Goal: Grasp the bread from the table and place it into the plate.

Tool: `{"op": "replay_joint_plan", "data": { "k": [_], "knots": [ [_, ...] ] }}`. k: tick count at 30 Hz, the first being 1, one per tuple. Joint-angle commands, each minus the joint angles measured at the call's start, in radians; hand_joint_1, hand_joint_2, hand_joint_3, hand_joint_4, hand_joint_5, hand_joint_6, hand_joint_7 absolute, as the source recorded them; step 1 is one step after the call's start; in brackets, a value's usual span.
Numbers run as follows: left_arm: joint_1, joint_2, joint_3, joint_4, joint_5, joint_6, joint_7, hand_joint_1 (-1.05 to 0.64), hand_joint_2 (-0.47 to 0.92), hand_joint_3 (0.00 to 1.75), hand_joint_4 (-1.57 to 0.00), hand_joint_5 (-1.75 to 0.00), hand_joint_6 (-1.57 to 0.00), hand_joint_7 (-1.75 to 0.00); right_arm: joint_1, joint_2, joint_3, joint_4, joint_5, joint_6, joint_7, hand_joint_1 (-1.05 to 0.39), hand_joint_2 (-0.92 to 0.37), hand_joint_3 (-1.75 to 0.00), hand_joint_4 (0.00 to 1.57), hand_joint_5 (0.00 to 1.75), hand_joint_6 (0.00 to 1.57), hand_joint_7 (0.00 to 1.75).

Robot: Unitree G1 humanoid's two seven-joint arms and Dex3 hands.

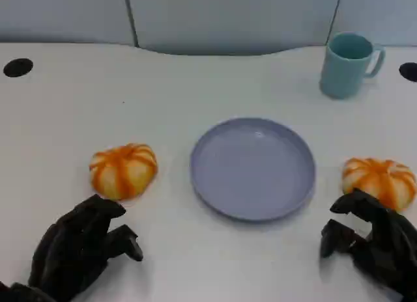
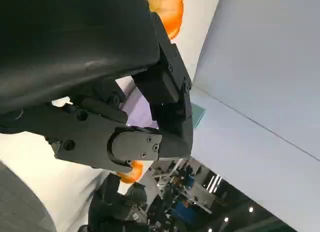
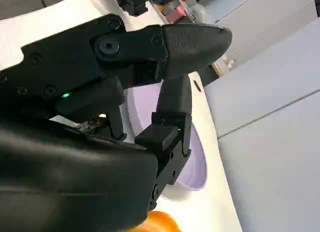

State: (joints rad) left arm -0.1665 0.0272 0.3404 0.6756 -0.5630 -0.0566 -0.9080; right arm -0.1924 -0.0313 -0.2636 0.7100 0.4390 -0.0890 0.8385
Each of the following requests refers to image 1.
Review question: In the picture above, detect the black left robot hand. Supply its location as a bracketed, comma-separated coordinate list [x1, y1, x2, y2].
[28, 193, 144, 302]

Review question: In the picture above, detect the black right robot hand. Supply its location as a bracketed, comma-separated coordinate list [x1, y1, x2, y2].
[320, 187, 417, 302]

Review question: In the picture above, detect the orange white toy bread roll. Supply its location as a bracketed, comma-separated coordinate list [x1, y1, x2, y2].
[341, 157, 417, 213]
[89, 143, 159, 201]

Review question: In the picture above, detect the lilac plate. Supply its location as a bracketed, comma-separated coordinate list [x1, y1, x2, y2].
[189, 117, 317, 223]

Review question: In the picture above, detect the pale green mug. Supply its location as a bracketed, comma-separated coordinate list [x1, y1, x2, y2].
[319, 31, 386, 100]

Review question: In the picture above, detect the grey partition panel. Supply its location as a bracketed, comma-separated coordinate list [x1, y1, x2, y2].
[125, 0, 343, 57]
[0, 0, 136, 46]
[325, 0, 417, 48]

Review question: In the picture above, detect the black table cable grommet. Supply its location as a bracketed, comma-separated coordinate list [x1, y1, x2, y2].
[398, 62, 417, 82]
[3, 57, 34, 78]

